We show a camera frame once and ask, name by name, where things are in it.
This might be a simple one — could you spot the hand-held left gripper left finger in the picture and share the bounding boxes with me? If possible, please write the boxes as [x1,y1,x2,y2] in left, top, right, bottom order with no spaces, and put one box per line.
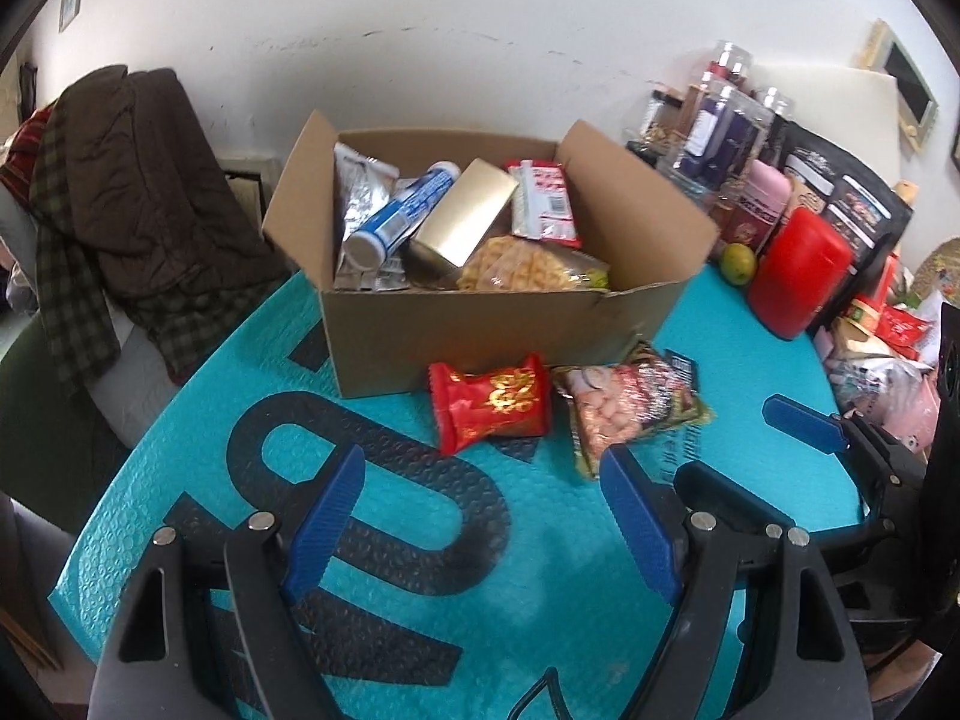
[90,444,367,720]

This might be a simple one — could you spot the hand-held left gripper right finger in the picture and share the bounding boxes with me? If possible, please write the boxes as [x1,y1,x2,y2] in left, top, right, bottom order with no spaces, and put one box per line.
[600,444,875,720]

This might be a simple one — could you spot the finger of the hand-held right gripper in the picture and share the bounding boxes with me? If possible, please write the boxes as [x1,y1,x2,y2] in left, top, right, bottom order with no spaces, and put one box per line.
[675,461,796,550]
[761,394,931,496]

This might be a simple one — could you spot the green snack packet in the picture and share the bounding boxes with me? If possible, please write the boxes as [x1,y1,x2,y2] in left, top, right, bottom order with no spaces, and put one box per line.
[553,341,713,481]

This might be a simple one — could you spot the red gold snack packet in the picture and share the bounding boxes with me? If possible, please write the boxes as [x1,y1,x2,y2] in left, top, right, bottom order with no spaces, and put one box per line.
[427,352,554,457]

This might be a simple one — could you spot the brown cardboard box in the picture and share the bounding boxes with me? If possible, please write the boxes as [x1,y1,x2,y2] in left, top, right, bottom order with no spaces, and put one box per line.
[261,109,722,400]

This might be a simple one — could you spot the yellow waffle snack packet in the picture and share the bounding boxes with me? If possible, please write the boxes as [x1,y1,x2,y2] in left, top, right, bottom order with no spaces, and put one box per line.
[456,235,612,293]

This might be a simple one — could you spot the blue white tube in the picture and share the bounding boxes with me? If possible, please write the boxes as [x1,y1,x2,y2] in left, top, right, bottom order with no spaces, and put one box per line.
[341,160,460,271]

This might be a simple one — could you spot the silver foil packet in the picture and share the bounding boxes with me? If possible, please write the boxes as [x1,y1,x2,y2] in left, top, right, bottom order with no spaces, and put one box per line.
[330,142,410,290]

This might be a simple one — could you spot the long red snack packet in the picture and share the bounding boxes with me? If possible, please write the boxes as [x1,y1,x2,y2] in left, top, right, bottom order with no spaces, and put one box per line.
[504,157,584,250]

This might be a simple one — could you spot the small gold box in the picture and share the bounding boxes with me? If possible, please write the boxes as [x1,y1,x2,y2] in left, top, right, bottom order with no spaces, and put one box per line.
[409,157,520,271]

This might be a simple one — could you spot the pile of red packets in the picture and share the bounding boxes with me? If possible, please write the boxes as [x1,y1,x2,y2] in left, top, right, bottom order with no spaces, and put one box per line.
[877,304,935,361]

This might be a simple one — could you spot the teal bubble mat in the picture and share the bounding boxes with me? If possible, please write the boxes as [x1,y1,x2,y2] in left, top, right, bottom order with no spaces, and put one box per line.
[49,262,863,720]

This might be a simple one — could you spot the red canister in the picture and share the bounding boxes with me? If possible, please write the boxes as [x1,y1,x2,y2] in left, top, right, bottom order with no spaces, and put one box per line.
[746,206,856,342]

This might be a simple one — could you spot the green lime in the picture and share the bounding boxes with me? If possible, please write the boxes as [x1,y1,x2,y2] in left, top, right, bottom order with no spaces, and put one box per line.
[718,240,757,286]

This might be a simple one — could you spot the tan basket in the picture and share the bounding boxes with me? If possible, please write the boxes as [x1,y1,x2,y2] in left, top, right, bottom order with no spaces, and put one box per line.
[911,236,960,308]

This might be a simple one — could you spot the black stand-up pouch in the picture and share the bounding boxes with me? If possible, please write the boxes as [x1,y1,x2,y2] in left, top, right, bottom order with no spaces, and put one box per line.
[780,124,916,331]

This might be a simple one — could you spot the pink canister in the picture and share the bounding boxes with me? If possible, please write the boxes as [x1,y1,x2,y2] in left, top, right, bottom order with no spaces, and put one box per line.
[724,157,792,248]

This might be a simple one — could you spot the grey chair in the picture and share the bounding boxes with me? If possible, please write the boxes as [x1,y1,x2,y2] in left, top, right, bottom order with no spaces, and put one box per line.
[82,307,188,451]

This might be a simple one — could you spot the clear jar dark blue label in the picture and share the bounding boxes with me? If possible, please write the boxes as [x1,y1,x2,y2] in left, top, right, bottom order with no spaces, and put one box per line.
[671,82,773,196]

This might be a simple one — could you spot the dark green armchair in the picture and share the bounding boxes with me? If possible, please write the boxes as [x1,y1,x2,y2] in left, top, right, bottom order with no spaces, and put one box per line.
[0,315,128,533]

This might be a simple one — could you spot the clear jar black label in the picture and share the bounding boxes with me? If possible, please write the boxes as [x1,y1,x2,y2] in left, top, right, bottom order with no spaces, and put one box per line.
[757,86,796,145]

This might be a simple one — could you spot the white foam board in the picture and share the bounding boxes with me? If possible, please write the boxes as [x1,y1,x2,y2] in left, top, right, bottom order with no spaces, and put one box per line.
[742,64,901,188]

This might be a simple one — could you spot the clear jar of nuts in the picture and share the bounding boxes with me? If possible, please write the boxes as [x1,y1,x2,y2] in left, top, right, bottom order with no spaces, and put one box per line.
[625,81,706,162]

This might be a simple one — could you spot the cream framed board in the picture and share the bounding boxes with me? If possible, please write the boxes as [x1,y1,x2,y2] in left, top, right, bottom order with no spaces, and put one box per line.
[851,19,940,155]

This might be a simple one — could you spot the clear jar red contents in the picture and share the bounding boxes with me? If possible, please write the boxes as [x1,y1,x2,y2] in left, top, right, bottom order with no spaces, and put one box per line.
[701,40,753,91]

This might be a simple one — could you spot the green plaid garment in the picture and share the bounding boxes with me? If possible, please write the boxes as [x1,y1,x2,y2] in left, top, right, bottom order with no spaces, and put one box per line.
[30,109,196,398]

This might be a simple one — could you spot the brown quilted jacket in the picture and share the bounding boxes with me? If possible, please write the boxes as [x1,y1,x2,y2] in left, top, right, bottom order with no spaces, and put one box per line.
[56,64,293,316]

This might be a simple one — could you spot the red striped cloth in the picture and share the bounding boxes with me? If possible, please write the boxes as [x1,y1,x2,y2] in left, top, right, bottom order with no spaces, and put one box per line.
[0,109,57,200]

